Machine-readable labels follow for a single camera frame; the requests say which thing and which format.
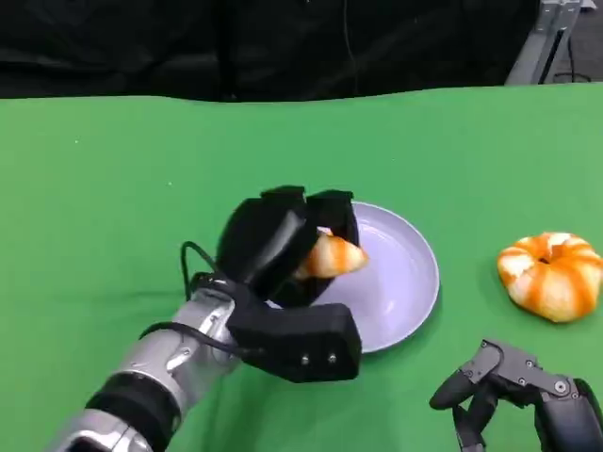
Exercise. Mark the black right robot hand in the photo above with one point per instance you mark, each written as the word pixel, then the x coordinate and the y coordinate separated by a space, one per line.
pixel 560 405

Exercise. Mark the lilac plate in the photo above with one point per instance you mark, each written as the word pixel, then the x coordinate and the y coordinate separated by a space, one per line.
pixel 396 282

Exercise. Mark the grey metal frame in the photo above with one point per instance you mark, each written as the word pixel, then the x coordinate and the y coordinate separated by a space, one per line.
pixel 542 42

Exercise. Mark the black backdrop curtain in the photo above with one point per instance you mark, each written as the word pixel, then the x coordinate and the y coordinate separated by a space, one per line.
pixel 235 42

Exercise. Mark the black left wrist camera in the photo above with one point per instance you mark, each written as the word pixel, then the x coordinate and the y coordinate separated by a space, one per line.
pixel 301 334

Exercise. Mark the orange white round bread roll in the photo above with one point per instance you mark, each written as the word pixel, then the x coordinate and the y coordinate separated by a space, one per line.
pixel 551 282

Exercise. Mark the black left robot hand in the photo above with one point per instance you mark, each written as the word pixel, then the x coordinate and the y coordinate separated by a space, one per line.
pixel 264 245

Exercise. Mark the orange white long bread roll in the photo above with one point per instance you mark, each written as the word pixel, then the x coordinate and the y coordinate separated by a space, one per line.
pixel 335 256

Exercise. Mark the green table cloth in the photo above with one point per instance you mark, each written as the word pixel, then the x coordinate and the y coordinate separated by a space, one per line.
pixel 118 179

